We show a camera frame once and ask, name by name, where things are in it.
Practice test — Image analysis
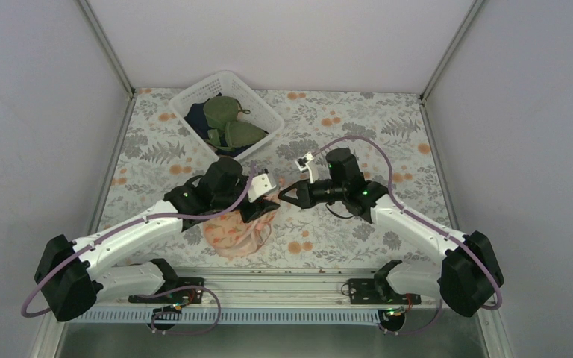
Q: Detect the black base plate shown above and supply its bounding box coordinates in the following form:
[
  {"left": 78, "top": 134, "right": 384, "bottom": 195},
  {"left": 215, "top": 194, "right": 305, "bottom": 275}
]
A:
[
  {"left": 347, "top": 278, "right": 422, "bottom": 305},
  {"left": 128, "top": 277, "right": 204, "bottom": 306}
]

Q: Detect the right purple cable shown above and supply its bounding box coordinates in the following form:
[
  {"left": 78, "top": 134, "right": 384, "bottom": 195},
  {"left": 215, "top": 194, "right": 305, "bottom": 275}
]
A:
[{"left": 311, "top": 135, "right": 504, "bottom": 337}]

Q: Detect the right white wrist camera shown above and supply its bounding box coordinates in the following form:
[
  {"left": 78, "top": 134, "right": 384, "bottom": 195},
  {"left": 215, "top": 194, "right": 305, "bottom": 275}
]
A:
[{"left": 295, "top": 152, "right": 319, "bottom": 183}]

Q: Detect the white slotted cable duct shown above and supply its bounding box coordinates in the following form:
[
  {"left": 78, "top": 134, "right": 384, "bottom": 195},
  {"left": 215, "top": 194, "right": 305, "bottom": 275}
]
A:
[{"left": 72, "top": 307, "right": 380, "bottom": 326}]

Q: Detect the white plastic basket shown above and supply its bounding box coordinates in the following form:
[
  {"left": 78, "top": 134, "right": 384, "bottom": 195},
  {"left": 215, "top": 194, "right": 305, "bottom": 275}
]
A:
[{"left": 169, "top": 71, "right": 285, "bottom": 161}]

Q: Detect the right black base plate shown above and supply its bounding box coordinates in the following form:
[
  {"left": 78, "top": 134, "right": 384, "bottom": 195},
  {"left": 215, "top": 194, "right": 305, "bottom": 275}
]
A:
[{"left": 347, "top": 278, "right": 422, "bottom": 305}]

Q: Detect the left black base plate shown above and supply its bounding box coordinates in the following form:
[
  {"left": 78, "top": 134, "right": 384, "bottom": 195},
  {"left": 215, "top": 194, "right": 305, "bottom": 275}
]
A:
[{"left": 128, "top": 277, "right": 204, "bottom": 306}]

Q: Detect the peach floral mesh laundry bag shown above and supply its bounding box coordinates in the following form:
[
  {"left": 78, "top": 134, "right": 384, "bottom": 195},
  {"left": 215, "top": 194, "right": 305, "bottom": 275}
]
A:
[{"left": 201, "top": 210, "right": 278, "bottom": 259}]

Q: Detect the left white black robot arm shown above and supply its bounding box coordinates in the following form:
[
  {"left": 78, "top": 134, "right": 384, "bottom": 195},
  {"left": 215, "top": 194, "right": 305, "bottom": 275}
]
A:
[{"left": 21, "top": 157, "right": 279, "bottom": 322}]

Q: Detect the dark navy garment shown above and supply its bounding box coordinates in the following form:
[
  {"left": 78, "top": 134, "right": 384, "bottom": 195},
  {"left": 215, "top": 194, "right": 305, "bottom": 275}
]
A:
[{"left": 184, "top": 103, "right": 211, "bottom": 139}]

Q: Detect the green bra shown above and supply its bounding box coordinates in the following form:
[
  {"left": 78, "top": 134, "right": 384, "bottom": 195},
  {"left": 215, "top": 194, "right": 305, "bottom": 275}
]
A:
[{"left": 204, "top": 96, "right": 268, "bottom": 151}]

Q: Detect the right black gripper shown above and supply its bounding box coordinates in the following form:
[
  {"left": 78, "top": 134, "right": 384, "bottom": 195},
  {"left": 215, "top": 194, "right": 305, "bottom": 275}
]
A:
[{"left": 278, "top": 179, "right": 346, "bottom": 209}]

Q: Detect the aluminium rail frame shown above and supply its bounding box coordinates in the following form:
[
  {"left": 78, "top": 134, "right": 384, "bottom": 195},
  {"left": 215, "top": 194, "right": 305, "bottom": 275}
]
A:
[{"left": 48, "top": 268, "right": 496, "bottom": 310}]

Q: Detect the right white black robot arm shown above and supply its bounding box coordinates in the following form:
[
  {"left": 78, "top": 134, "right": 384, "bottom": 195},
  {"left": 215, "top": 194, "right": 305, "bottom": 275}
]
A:
[{"left": 278, "top": 148, "right": 504, "bottom": 317}]

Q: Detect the floral patterned table mat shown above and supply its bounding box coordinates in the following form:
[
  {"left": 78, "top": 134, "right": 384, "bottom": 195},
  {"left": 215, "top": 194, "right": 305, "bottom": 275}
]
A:
[{"left": 100, "top": 88, "right": 450, "bottom": 269}]

